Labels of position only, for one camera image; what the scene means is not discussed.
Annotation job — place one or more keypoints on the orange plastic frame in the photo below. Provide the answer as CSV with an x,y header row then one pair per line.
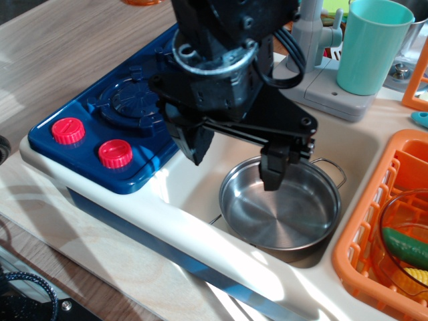
x,y
410,98

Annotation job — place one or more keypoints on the steel pot with lid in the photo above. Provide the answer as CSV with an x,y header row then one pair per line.
x,y
403,66

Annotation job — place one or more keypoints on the teal utensil handle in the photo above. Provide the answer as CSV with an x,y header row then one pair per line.
x,y
420,118

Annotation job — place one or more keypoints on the green toy vegetable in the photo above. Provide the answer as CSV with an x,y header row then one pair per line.
x,y
405,248

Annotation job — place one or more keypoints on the stainless steel pan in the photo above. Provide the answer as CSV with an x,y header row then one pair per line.
x,y
291,223

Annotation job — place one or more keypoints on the red stove knob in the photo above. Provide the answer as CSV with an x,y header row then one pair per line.
x,y
68,130
115,153

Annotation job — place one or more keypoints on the teal plastic cup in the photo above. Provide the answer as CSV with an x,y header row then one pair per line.
x,y
373,36

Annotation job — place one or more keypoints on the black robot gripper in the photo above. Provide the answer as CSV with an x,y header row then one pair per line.
x,y
233,93

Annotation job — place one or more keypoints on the yellow toy corn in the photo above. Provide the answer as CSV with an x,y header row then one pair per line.
x,y
411,281

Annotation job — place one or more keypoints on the orange dish rack basket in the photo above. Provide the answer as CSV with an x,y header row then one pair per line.
x,y
357,257

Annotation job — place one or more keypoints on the clear glass bowl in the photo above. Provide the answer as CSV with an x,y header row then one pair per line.
x,y
407,213

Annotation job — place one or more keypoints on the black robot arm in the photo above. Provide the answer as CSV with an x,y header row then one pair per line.
x,y
232,22

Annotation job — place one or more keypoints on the cream toy kitchen sink unit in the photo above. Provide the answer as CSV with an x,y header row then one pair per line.
x,y
180,205

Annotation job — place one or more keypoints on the grey toy faucet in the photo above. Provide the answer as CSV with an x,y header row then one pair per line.
x,y
319,89

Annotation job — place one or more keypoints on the red right stove knob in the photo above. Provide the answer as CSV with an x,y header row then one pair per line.
x,y
115,153

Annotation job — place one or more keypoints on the blue toy stove top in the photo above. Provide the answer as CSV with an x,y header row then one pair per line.
x,y
120,105

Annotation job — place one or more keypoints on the red left stove knob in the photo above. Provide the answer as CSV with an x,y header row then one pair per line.
x,y
68,130

